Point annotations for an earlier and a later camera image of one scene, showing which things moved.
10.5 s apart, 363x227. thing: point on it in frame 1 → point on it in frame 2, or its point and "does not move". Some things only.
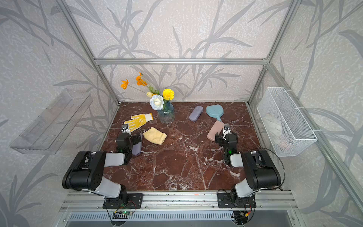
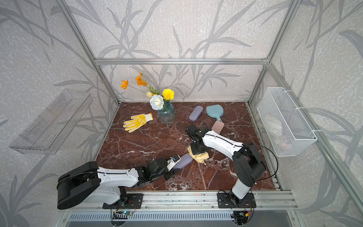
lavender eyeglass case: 137,148 → 185,160
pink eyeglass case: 217,127 does not move
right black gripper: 219,138 → 195,152
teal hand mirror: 215,111 does not move
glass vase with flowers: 160,102 does not move
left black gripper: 133,138 → 170,174
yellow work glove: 139,121 does not move
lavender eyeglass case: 195,113 does not move
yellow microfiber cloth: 154,135 → 200,158
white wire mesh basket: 289,132 does not move
